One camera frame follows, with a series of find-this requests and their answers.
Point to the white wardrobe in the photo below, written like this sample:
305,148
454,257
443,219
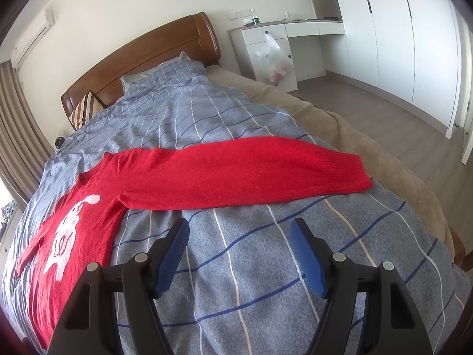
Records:
406,44

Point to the grey pillow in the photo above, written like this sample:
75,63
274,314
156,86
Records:
133,80

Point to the wooden headboard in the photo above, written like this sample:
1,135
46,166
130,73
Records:
147,51

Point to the colourful clutter pile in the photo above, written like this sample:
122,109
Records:
6,212

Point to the clear bottle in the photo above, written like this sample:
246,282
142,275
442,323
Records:
254,17

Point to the small round white fan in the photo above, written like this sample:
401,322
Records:
60,142

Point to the white air conditioner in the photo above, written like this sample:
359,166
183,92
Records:
31,39

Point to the red knit sweater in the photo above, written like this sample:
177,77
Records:
221,177

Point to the beige curtain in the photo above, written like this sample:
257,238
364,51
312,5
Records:
18,137

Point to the white plastic bag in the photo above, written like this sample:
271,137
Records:
275,63

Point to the bed with blue checked cover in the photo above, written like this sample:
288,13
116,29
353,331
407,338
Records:
240,259

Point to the white desk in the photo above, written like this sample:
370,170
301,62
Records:
258,37

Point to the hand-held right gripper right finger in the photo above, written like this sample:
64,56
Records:
308,259

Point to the striped brown pillow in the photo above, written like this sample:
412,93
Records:
85,111

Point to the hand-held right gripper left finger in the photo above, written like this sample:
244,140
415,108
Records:
172,255

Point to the beige blanket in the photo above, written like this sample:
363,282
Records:
351,133

